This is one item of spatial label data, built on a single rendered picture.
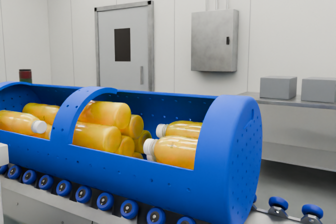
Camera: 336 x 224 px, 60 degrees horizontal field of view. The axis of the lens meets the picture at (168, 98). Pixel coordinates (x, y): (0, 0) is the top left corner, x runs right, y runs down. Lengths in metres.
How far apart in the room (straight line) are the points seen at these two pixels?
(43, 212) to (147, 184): 0.40
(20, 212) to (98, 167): 0.38
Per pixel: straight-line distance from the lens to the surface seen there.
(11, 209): 1.06
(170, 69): 4.57
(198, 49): 4.09
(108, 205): 0.77
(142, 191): 0.66
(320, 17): 3.93
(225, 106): 0.59
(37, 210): 0.97
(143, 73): 4.81
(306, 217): 0.79
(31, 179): 0.98
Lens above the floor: 1.31
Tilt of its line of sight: 8 degrees down
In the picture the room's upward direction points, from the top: straight up
